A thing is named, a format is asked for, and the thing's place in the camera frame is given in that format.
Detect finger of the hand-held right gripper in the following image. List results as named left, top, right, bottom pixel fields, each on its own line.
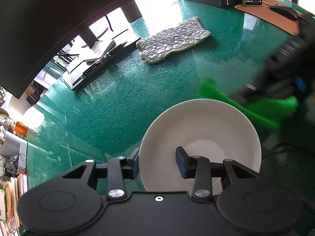
left=269, top=76, right=309, bottom=99
left=230, top=77, right=273, bottom=104

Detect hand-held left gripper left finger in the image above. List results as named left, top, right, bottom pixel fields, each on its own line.
left=60, top=149, right=140, bottom=199

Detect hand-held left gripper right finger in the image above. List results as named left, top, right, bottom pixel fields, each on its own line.
left=175, top=147, right=258, bottom=201

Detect bright green cloth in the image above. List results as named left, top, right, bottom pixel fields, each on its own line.
left=199, top=78, right=299, bottom=134

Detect white bowl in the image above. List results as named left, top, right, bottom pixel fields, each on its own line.
left=139, top=98, right=262, bottom=195

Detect black computer mouse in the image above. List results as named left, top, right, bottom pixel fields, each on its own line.
left=269, top=4, right=300, bottom=21

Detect brown mouse pad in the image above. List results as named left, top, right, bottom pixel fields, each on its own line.
left=235, top=0, right=309, bottom=35

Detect silver quilted cloth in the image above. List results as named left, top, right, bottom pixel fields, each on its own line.
left=136, top=16, right=212, bottom=64

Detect black monitor stand base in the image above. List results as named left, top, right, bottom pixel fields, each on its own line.
left=66, top=28, right=141, bottom=90

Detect black pen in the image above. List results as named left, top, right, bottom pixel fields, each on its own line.
left=83, top=42, right=128, bottom=76

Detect orange container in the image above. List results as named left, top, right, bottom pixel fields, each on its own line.
left=12, top=121, right=28, bottom=136

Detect grey pen holder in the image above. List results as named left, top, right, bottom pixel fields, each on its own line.
left=0, top=130, right=28, bottom=175

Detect wooden boards stack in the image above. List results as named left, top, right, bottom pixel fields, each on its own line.
left=0, top=174, right=29, bottom=228

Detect tangled cables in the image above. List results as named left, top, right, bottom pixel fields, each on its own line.
left=0, top=153, right=28, bottom=174

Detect grey cylindrical post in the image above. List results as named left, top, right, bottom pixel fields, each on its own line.
left=122, top=0, right=143, bottom=22

